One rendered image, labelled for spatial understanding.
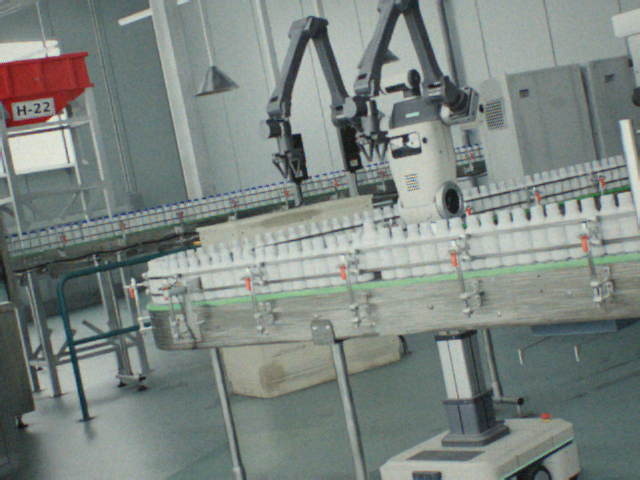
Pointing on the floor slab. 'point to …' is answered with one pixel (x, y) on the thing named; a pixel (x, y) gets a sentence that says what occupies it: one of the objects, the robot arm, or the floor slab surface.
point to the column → (183, 99)
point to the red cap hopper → (26, 111)
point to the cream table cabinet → (264, 371)
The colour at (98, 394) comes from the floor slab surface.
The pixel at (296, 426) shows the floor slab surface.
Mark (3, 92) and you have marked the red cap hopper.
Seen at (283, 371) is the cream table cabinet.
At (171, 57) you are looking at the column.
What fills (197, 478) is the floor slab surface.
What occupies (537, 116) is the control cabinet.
